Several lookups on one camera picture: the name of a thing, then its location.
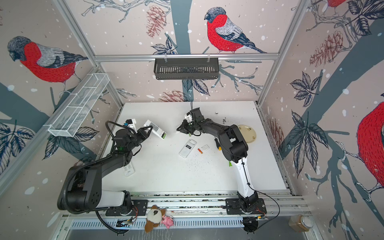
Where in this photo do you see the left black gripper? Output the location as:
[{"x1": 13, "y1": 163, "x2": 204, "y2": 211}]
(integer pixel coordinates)
[{"x1": 126, "y1": 125, "x2": 153, "y2": 152}]

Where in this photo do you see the white red remote control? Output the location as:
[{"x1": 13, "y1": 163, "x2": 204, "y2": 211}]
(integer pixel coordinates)
[{"x1": 179, "y1": 140, "x2": 197, "y2": 159}]

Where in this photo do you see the black yellow screwdriver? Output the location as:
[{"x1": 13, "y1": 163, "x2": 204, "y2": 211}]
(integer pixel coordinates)
[{"x1": 215, "y1": 138, "x2": 222, "y2": 151}]

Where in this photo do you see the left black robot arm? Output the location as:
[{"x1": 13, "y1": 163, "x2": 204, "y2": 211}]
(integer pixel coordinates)
[{"x1": 57, "y1": 121, "x2": 153, "y2": 215}]

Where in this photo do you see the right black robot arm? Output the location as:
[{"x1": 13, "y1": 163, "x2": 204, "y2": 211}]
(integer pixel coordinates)
[{"x1": 177, "y1": 108, "x2": 259, "y2": 213}]

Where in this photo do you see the cream ceramic plate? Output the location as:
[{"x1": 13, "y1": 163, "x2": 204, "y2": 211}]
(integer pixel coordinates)
[{"x1": 238, "y1": 125, "x2": 257, "y2": 144}]

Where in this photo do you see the brown white plush dog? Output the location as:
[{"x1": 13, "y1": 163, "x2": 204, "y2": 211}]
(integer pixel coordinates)
[{"x1": 145, "y1": 205, "x2": 166, "y2": 233}]

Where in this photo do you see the pink plush toy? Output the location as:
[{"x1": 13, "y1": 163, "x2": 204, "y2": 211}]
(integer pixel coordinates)
[{"x1": 162, "y1": 216, "x2": 174, "y2": 229}]

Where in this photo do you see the amber plastic jar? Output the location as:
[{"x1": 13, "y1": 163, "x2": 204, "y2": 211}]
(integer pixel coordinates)
[{"x1": 289, "y1": 215, "x2": 314, "y2": 232}]

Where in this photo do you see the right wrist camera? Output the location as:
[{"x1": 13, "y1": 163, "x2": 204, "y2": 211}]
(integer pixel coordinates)
[{"x1": 185, "y1": 112, "x2": 193, "y2": 123}]

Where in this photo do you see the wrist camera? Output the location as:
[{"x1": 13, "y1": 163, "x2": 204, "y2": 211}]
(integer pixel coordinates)
[
  {"x1": 124, "y1": 119, "x2": 137, "y2": 131},
  {"x1": 185, "y1": 112, "x2": 193, "y2": 123}
]

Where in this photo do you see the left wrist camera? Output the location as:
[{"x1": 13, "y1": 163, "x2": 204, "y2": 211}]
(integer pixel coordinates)
[{"x1": 124, "y1": 119, "x2": 137, "y2": 131}]

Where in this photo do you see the black wire wall basket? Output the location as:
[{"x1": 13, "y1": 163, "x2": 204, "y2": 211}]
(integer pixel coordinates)
[{"x1": 154, "y1": 58, "x2": 220, "y2": 80}]

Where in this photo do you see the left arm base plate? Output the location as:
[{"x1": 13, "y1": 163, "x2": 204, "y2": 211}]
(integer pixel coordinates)
[{"x1": 105, "y1": 200, "x2": 148, "y2": 217}]

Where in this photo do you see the white wire wall basket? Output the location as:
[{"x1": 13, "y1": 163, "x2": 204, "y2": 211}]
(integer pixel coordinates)
[{"x1": 48, "y1": 73, "x2": 110, "y2": 137}]

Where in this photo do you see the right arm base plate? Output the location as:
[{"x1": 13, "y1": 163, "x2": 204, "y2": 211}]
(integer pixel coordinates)
[{"x1": 225, "y1": 199, "x2": 267, "y2": 215}]

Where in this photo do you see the black left base cable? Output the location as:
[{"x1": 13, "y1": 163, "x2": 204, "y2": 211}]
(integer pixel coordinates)
[{"x1": 95, "y1": 209, "x2": 134, "y2": 235}]

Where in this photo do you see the black base cable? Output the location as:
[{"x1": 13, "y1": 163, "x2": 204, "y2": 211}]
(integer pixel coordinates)
[
  {"x1": 95, "y1": 209, "x2": 134, "y2": 235},
  {"x1": 241, "y1": 158, "x2": 281, "y2": 231}
]

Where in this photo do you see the black right base cable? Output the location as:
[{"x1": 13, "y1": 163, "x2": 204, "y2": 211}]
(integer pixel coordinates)
[{"x1": 241, "y1": 158, "x2": 281, "y2": 231}]

